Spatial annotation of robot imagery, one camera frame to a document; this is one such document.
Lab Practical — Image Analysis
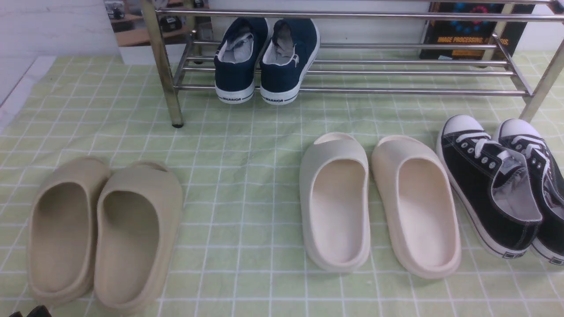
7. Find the photo poster on wall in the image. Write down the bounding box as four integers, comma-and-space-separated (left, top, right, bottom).
104, 0, 214, 48

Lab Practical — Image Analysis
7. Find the green checkered tablecloth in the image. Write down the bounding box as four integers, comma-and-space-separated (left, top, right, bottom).
1, 56, 563, 317

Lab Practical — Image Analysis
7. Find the dark image processing poster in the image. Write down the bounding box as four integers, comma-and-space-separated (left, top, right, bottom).
419, 2, 527, 60

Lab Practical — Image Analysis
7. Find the right cream foam slide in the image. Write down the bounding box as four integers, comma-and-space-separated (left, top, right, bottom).
371, 135, 461, 279

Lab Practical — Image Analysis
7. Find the right tan foam slide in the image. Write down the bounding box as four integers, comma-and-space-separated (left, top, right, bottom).
93, 161, 184, 315

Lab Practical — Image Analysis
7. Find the left tan foam slide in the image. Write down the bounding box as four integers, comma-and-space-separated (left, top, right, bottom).
26, 156, 111, 306

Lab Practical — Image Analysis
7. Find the tan foam slide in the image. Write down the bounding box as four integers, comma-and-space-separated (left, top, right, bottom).
93, 161, 184, 315
26, 156, 111, 306

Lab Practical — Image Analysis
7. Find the right navy canvas sneaker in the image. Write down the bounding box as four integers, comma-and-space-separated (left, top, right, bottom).
260, 18, 320, 106

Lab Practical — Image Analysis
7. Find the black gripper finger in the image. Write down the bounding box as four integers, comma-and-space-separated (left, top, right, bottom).
26, 305, 52, 317

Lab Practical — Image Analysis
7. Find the navy canvas sneaker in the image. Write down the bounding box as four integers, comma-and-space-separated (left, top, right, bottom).
214, 17, 271, 104
260, 18, 320, 106

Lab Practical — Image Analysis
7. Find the black canvas sneaker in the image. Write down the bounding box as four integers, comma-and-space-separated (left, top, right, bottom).
494, 118, 564, 265
436, 114, 542, 259

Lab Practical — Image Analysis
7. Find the cream foam slide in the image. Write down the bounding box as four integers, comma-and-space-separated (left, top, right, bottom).
371, 135, 461, 279
299, 132, 371, 273

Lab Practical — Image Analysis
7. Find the chrome metal shoe rack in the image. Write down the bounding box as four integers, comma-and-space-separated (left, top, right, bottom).
141, 0, 563, 129

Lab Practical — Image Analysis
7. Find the left navy canvas sneaker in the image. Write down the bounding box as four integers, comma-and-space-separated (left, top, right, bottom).
214, 17, 271, 104

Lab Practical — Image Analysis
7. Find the left cream foam slide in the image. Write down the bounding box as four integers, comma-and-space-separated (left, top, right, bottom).
299, 132, 371, 273

